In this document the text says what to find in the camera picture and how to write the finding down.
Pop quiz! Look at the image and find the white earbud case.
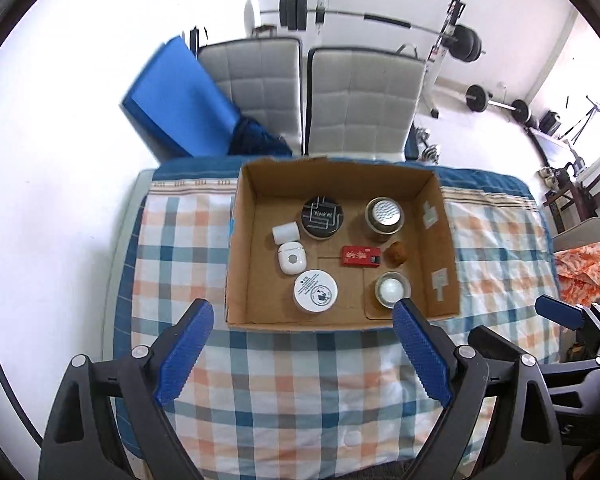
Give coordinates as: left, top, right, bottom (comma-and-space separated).
277, 242, 306, 275

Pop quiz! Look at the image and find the grey padded chair right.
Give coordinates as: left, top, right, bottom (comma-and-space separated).
303, 47, 425, 162

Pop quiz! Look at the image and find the blue folded mat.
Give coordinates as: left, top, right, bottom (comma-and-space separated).
122, 37, 240, 157

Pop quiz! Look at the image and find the open cardboard box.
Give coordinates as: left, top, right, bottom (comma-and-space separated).
225, 158, 460, 332

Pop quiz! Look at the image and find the plaid tablecloth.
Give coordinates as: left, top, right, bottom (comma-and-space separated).
106, 158, 559, 479

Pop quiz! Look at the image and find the orange floral cloth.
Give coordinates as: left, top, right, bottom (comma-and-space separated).
555, 242, 600, 307

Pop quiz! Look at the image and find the dark wooden chair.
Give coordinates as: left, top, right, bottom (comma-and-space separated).
543, 168, 600, 234

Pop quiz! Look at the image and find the white round labelled jar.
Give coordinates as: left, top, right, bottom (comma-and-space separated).
292, 269, 338, 314

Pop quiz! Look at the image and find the black tripod stand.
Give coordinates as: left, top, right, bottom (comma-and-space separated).
558, 96, 600, 144

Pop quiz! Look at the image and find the grey padded chair left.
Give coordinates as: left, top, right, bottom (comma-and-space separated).
198, 37, 304, 155

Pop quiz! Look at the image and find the metal perforated strainer jar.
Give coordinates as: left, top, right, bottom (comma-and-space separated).
363, 196, 405, 242

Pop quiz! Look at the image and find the dark blue crumpled bag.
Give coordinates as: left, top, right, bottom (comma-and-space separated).
227, 116, 292, 157

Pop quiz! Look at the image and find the barbell on rack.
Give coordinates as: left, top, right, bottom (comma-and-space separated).
260, 0, 486, 63

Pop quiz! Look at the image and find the brown walnut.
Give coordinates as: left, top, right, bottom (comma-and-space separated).
385, 240, 408, 268

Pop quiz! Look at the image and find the red rectangular small box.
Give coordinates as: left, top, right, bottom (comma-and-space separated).
340, 245, 381, 268

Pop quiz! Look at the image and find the small white rectangular case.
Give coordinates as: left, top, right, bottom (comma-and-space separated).
272, 221, 300, 246

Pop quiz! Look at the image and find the chrome dumbbell on floor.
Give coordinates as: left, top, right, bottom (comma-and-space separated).
415, 127, 440, 165

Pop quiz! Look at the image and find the small barbell on floor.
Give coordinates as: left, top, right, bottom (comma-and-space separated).
465, 84, 531, 125

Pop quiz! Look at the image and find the black round ME tin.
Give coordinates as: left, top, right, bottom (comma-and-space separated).
300, 196, 343, 240

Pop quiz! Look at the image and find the grey padded chair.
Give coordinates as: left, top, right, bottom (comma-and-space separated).
198, 37, 304, 155
303, 47, 425, 162

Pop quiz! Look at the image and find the white weight bench rack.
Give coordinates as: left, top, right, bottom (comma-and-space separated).
412, 0, 466, 122

